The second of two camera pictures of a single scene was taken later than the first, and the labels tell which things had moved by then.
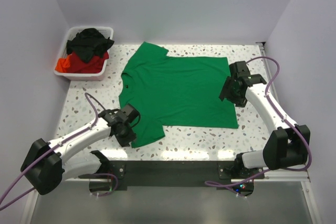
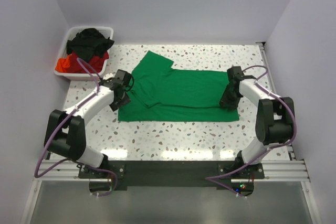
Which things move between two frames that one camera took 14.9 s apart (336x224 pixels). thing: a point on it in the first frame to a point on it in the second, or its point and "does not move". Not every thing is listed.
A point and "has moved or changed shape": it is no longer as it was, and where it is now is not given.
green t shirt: [179, 92] has moved or changed shape
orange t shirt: [62, 64] does not move
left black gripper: [124, 141] to [125, 100]
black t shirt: [88, 44] does not move
